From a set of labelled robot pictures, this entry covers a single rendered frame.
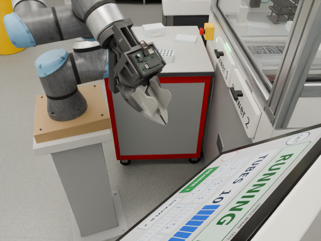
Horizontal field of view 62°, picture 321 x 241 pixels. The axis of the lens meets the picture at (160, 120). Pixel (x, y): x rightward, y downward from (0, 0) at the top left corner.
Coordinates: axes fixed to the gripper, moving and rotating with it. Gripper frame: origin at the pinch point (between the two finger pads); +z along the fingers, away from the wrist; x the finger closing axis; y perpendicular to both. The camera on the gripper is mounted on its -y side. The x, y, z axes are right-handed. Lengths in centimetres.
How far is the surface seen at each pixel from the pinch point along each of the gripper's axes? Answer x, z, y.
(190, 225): -13.6, 14.6, 14.4
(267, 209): -10.0, 14.6, 25.5
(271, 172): -1.8, 14.5, 20.8
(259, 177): -2.7, 14.5, 19.1
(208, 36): 86, -26, -52
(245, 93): 45.3, 6.9, -16.1
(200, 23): 124, -46, -85
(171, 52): 67, -29, -63
